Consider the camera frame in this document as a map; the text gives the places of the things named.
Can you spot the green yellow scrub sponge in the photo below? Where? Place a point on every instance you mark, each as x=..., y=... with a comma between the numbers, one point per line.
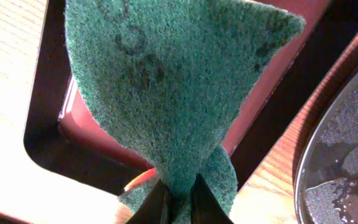
x=166, y=79

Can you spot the dark red square tray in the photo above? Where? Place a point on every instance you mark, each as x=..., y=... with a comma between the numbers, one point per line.
x=56, y=142

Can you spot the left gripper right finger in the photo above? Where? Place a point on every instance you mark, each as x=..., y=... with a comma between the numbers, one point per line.
x=205, y=209

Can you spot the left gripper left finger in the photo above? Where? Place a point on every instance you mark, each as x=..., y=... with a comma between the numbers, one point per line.
x=155, y=209

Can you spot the round black tray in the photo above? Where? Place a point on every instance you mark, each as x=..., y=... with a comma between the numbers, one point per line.
x=326, y=184

